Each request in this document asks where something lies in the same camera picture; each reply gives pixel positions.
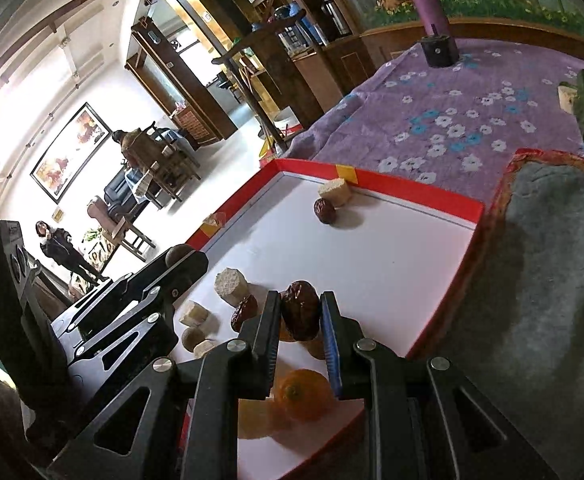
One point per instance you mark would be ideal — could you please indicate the woven basket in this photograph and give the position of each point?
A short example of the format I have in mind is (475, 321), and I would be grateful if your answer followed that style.
(194, 123)

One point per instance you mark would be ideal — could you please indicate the red tray with white inside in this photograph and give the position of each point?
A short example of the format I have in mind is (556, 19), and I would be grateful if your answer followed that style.
(372, 270)

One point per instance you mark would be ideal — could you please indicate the small black box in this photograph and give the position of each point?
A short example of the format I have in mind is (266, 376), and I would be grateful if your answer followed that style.
(439, 50)

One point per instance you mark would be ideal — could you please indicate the wooden chair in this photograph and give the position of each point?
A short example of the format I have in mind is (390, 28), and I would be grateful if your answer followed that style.
(121, 232)
(262, 60)
(171, 160)

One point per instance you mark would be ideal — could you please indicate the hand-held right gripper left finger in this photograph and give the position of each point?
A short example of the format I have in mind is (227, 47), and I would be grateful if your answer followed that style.
(272, 350)

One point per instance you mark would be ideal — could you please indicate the large wooden cabinet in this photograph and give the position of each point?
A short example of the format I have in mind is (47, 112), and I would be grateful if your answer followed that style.
(186, 60)

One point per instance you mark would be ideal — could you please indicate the grey fleece blanket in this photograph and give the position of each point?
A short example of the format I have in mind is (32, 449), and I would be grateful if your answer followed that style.
(547, 310)

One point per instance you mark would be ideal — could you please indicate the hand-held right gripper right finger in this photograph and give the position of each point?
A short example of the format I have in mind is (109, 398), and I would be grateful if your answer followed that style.
(331, 350)

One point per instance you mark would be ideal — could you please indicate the framed wall painting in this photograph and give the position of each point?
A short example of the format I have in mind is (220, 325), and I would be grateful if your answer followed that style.
(69, 152)

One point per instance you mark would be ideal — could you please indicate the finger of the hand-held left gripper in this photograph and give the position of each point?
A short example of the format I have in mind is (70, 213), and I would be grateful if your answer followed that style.
(181, 272)
(156, 332)

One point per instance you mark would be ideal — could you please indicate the blue sofa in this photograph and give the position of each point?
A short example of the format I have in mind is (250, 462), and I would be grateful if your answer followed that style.
(119, 192)

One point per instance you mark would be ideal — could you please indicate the red date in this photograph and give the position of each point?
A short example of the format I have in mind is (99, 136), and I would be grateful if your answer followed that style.
(324, 210)
(299, 316)
(244, 312)

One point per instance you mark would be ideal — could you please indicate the purple floral tablecloth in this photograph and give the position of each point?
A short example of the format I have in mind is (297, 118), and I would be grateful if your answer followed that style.
(422, 105)

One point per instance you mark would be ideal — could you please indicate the small picture frame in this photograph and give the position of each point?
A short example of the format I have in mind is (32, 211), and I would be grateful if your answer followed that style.
(57, 214)

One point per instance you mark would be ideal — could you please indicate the wooden display shelf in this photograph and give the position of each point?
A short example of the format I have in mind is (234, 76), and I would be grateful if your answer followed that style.
(322, 60)

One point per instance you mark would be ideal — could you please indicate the brown round fruit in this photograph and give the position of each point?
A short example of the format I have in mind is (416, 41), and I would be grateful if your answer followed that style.
(317, 348)
(179, 254)

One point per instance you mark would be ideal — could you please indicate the yellow-orange fruit piece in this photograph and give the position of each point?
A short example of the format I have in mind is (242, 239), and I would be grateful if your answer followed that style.
(259, 419)

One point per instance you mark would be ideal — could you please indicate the pale flat block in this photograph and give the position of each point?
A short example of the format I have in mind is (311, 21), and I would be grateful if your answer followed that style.
(567, 97)

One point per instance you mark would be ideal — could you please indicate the red and white bucket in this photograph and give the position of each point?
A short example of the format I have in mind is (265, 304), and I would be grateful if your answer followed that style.
(287, 121)

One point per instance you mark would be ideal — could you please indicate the tangerine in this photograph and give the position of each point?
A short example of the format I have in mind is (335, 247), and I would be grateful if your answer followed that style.
(304, 392)

